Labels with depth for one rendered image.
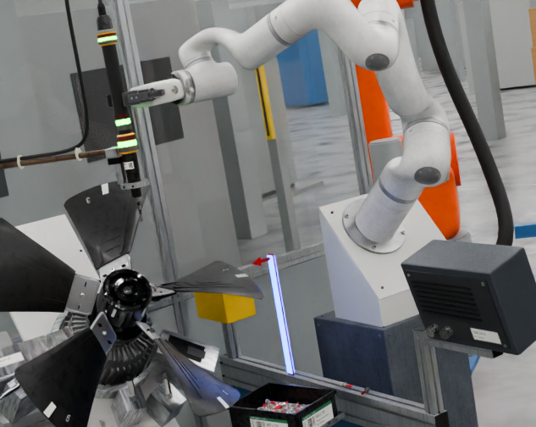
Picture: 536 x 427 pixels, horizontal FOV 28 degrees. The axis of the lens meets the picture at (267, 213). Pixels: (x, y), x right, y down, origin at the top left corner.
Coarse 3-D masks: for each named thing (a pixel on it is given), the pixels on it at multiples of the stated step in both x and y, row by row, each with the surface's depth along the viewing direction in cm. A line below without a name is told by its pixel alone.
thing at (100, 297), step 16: (112, 272) 248; (128, 272) 250; (112, 288) 246; (144, 288) 249; (96, 304) 250; (112, 304) 243; (128, 304) 245; (144, 304) 246; (112, 320) 247; (128, 320) 246; (144, 320) 256; (128, 336) 252
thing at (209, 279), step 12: (216, 264) 275; (228, 264) 275; (192, 276) 268; (204, 276) 267; (216, 276) 267; (228, 276) 267; (168, 288) 258; (180, 288) 256; (192, 288) 257; (204, 288) 258; (216, 288) 259; (228, 288) 260; (240, 288) 262; (252, 288) 263
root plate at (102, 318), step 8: (96, 320) 243; (104, 320) 245; (96, 328) 243; (104, 328) 245; (112, 328) 248; (96, 336) 243; (104, 336) 245; (112, 336) 248; (104, 344) 245; (112, 344) 248
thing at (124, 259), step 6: (120, 258) 257; (126, 258) 257; (108, 264) 259; (114, 264) 258; (120, 264) 257; (126, 264) 256; (102, 270) 259; (108, 270) 258; (102, 276) 258; (102, 282) 257
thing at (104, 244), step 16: (80, 192) 271; (96, 192) 269; (112, 192) 268; (128, 192) 267; (144, 192) 267; (80, 208) 268; (96, 208) 267; (112, 208) 265; (128, 208) 264; (80, 224) 267; (96, 224) 265; (112, 224) 263; (128, 224) 261; (96, 240) 263; (112, 240) 260; (128, 240) 259; (96, 256) 261; (112, 256) 258
